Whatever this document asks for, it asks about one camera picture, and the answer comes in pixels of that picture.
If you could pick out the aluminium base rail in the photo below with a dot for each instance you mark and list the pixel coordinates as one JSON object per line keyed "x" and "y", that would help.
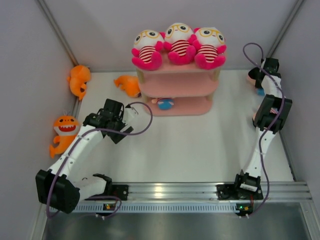
{"x": 207, "y": 191}

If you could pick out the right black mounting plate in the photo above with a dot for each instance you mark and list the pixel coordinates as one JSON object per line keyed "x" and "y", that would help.
{"x": 231, "y": 192}

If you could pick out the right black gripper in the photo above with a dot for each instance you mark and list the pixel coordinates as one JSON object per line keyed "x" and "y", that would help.
{"x": 256, "y": 75}

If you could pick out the white slotted cable duct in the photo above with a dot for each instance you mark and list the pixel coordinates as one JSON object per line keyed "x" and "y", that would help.
{"x": 126, "y": 207}

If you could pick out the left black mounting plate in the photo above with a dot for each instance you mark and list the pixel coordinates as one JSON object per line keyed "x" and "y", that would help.
{"x": 120, "y": 190}

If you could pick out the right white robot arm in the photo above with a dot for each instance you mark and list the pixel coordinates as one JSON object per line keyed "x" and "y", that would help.
{"x": 269, "y": 119}

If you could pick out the doll plush on bottom shelf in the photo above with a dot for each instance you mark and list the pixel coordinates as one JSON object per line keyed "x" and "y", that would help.
{"x": 163, "y": 103}

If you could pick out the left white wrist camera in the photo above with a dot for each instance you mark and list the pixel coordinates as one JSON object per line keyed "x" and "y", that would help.
{"x": 130, "y": 113}

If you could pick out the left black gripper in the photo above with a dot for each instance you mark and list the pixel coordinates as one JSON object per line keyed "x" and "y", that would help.
{"x": 114, "y": 137}

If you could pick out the orange shark plush back-left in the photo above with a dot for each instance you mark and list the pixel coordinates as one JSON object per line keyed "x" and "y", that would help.
{"x": 77, "y": 80}

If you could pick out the black-haired doll plush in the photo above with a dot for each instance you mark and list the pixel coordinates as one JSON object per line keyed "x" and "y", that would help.
{"x": 252, "y": 77}

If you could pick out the orange shark plush front-left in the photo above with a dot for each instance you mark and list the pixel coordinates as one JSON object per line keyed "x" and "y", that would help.
{"x": 67, "y": 128}

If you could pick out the pink panda plush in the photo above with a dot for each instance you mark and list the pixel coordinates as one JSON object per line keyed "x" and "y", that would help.
{"x": 147, "y": 50}
{"x": 178, "y": 42}
{"x": 210, "y": 45}

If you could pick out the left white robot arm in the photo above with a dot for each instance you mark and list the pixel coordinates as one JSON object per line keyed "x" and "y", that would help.
{"x": 57, "y": 187}

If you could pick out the blue-hat doll plush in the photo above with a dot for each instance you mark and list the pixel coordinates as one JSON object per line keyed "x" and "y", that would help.
{"x": 272, "y": 111}

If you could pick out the pink three-tier shelf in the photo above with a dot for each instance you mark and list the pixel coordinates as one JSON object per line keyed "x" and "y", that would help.
{"x": 192, "y": 88}

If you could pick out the orange shark plush near shelf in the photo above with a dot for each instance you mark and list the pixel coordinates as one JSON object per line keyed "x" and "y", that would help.
{"x": 129, "y": 84}

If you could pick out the black mounting plate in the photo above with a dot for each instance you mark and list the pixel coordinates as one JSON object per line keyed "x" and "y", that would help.
{"x": 120, "y": 190}
{"x": 231, "y": 192}

